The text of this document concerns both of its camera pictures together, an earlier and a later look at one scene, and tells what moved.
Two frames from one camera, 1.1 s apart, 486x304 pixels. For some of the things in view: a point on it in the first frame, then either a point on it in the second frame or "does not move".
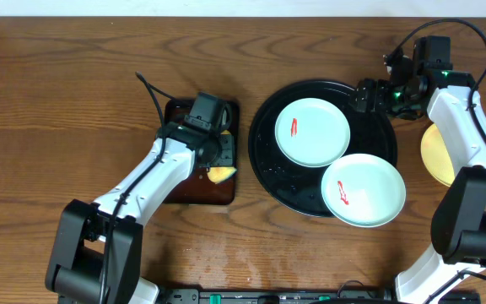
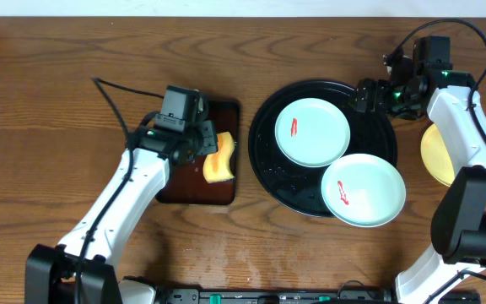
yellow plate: x=436 y=157 does not move
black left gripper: x=227 y=149 -> x=208 y=138
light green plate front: x=364 y=190 does not move
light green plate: x=312 y=133 does not move
